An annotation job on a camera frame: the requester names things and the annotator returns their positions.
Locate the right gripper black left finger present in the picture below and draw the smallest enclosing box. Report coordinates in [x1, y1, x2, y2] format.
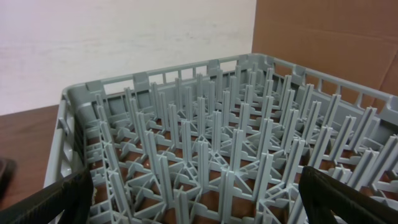
[1, 169, 94, 223]

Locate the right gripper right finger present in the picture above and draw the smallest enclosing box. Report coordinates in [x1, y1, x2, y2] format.
[298, 166, 397, 224]

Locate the grey dishwasher rack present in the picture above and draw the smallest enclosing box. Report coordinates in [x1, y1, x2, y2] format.
[44, 54, 397, 223]

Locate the brown cardboard panel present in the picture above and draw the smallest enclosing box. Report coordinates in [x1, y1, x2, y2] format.
[252, 0, 397, 95]

